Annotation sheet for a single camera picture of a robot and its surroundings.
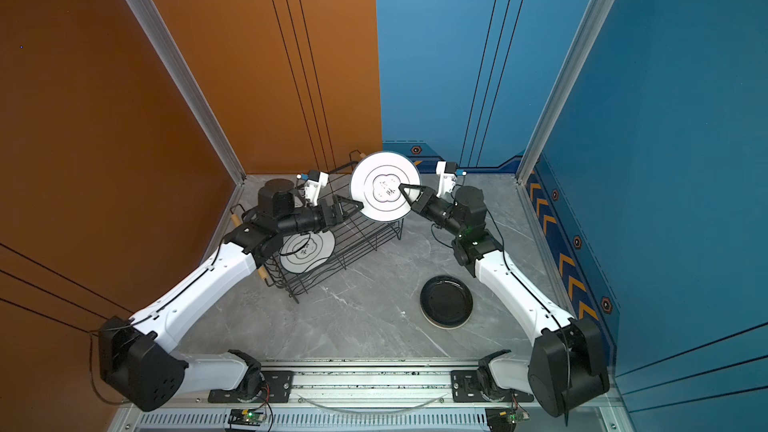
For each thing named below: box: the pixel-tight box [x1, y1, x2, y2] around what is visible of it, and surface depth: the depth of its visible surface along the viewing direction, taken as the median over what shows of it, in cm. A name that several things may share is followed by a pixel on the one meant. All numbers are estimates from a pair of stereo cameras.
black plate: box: [419, 275, 474, 327], surface depth 85 cm
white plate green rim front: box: [350, 151, 421, 223], surface depth 74 cm
